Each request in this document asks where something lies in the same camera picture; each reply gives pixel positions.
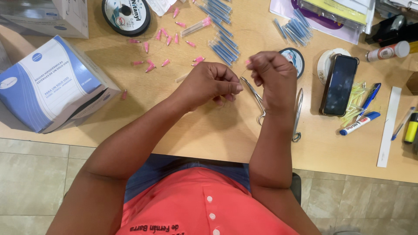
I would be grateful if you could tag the small heap of blue needles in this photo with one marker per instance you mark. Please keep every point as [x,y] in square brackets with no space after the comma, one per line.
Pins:
[295,29]

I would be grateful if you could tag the black chair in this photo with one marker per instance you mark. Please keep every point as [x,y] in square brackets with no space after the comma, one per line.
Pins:
[296,187]

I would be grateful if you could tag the coral buttoned shirt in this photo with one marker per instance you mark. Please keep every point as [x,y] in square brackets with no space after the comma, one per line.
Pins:
[196,205]

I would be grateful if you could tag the small black line spool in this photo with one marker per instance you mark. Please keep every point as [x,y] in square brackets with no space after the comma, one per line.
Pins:
[295,58]

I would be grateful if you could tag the straight metal forceps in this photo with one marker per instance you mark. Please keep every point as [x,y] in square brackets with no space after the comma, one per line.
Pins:
[297,114]

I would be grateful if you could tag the blue white marker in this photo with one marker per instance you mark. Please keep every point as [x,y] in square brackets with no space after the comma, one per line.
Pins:
[359,123]

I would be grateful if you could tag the blue white needle box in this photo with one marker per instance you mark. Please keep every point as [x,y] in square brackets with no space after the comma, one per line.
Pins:
[52,85]

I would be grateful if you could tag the scattered pink needle caps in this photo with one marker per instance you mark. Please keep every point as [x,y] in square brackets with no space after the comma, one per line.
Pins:
[163,36]

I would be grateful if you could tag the white blister pack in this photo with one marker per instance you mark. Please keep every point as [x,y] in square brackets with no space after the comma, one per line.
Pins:
[158,6]

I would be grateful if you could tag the person's right fingers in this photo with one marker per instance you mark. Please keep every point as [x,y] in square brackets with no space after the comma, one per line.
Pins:
[254,70]

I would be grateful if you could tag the clear plastic tube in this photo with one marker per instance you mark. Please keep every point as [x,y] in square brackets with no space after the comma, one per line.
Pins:
[181,77]

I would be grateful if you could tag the black smartphone in brown case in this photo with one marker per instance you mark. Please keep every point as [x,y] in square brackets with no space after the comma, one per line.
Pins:
[339,85]

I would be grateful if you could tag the heap of clear yellow caps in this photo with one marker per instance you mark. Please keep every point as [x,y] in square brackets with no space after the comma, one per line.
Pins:
[354,111]

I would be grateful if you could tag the curved metal forceps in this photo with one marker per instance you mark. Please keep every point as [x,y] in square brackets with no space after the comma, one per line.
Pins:
[256,96]

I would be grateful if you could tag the bundle of clear pink-tipped tubes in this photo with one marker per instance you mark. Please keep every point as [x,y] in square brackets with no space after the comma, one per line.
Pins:
[196,26]

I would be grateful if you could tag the clear blue pen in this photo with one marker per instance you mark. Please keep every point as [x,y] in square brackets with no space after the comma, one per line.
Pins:
[403,123]

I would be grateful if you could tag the purple white paper sheet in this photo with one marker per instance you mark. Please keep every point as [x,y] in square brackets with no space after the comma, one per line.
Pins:
[284,9]

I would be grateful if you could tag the white bottle with red label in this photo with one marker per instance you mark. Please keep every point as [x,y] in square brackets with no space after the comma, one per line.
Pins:
[387,51]

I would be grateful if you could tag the person's right hand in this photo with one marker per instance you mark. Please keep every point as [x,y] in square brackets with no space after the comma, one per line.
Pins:
[277,81]

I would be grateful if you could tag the person's left hand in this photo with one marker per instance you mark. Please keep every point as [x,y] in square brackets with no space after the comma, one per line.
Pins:
[205,83]

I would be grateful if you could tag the yellow highlighter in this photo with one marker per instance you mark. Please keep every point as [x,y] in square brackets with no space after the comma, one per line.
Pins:
[411,129]

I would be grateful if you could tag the blue trousers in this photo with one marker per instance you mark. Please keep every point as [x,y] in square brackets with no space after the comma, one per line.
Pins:
[169,173]

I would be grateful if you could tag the white tape roll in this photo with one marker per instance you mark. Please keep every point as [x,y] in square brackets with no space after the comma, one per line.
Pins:
[325,63]

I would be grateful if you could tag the white paper strip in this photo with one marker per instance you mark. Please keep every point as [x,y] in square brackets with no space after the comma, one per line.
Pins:
[389,127]

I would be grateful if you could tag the black tape dispenser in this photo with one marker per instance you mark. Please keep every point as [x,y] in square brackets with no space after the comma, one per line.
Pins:
[392,31]

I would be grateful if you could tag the white cardboard carton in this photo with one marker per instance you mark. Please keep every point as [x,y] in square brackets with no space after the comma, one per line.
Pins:
[49,16]

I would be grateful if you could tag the large black line spool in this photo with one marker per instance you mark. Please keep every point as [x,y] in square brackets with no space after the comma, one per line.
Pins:
[126,16]

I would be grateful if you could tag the long pile of blue needles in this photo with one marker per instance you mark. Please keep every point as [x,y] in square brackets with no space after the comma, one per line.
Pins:
[225,42]

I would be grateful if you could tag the blue ballpoint pen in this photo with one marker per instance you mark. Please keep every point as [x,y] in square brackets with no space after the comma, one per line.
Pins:
[369,99]

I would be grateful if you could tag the plastic bag of yellow papers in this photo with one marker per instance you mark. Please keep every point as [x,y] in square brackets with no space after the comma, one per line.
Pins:
[336,11]

